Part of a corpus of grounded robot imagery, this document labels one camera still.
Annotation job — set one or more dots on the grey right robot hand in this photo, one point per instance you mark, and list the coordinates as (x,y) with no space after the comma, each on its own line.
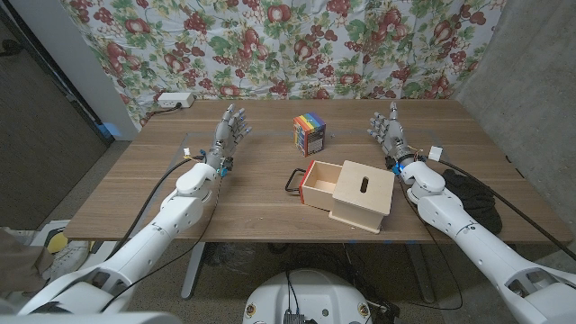
(392,135)

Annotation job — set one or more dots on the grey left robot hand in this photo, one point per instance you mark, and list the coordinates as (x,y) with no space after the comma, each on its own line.
(225,135)

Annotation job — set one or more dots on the black shorts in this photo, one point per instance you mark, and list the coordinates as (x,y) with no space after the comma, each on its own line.
(477,198)

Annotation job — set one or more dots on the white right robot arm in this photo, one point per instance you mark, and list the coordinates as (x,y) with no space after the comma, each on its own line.
(477,243)

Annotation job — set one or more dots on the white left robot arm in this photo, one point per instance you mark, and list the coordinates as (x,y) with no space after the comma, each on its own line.
(148,238)

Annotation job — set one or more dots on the rainbow card game box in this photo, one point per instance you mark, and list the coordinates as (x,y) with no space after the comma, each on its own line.
(310,135)

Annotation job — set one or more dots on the white power strip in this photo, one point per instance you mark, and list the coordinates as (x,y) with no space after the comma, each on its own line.
(175,100)

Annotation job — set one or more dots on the wooden box with slot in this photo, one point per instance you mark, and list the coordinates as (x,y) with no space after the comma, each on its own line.
(362,193)

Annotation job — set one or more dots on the floral fruit backdrop cloth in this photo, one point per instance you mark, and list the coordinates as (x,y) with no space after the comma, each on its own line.
(288,49)

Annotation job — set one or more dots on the blue tape patch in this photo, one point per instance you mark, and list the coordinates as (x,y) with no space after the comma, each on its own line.
(110,130)

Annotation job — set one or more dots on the grey metal table leg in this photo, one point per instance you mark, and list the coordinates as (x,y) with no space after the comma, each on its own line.
(420,274)
(193,270)

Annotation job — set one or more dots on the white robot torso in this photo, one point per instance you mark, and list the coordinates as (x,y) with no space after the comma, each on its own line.
(310,297)

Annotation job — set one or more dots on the dark brown door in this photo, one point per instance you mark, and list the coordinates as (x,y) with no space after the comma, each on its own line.
(40,135)

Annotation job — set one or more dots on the white sneaker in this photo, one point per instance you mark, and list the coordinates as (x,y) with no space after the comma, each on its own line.
(69,258)

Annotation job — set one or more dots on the yellow and black object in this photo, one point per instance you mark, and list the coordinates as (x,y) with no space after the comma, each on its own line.
(57,243)

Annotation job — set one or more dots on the person's beige trouser leg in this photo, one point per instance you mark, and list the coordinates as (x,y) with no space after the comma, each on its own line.
(22,265)

